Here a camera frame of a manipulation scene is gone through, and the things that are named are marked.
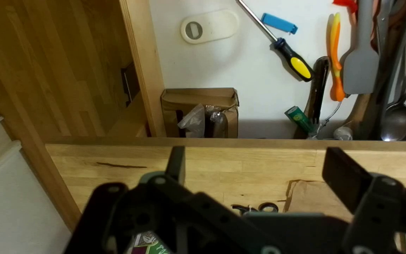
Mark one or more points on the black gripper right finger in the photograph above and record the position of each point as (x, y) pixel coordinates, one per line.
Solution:
(349, 180)

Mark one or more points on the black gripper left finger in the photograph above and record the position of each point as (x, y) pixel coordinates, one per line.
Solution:
(175, 163)

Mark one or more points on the open wooden drawer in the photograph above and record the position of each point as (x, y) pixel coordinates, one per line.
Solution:
(140, 60)

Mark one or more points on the small cardboard box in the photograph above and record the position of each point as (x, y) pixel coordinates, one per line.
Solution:
(198, 97)

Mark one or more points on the metal spoon in tray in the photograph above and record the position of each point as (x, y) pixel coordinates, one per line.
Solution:
(395, 120)

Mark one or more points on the clear plastic bottle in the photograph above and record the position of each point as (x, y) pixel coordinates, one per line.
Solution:
(146, 241)

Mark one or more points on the small black scissors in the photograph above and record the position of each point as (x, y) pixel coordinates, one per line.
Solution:
(254, 207)

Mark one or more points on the grey spatula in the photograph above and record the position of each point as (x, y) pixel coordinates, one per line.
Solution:
(360, 65)

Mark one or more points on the orange and yellow tongs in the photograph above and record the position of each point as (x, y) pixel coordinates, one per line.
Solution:
(336, 56)

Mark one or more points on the black and yellow screwdriver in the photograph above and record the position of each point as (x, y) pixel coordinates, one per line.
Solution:
(295, 60)

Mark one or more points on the black cutlery tray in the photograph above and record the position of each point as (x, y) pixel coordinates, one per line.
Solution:
(391, 56)

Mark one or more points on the white oval bottle opener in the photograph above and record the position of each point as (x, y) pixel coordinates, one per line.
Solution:
(212, 25)

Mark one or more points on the white cabinet panel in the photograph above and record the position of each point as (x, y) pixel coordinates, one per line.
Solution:
(10, 202)

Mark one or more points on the small blue clip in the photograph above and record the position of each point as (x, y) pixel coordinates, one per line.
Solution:
(279, 22)

